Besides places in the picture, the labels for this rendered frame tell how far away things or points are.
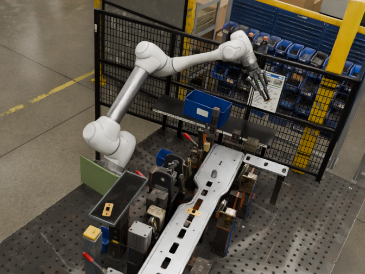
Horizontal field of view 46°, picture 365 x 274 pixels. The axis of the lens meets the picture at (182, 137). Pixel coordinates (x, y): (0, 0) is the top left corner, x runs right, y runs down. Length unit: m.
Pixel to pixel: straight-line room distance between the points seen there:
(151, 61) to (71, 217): 1.08
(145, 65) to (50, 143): 2.00
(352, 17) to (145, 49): 1.24
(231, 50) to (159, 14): 2.16
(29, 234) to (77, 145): 1.87
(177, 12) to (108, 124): 1.97
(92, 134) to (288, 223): 1.37
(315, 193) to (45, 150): 2.55
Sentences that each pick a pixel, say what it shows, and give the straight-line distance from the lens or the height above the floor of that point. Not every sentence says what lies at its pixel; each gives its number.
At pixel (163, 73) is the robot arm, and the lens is 2.83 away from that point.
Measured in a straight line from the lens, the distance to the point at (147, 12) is 4.59.
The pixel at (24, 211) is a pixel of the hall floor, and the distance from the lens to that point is 3.80.
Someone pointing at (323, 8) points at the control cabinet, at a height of 0.18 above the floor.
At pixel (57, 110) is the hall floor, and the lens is 4.94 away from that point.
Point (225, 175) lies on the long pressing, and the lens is 2.65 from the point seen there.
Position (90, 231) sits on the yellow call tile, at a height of 1.16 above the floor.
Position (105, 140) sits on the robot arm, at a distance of 2.64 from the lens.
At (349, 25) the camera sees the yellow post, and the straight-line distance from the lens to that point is 2.80.
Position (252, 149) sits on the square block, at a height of 1.02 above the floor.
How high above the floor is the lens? 2.71
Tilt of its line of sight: 36 degrees down
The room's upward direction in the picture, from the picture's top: 8 degrees clockwise
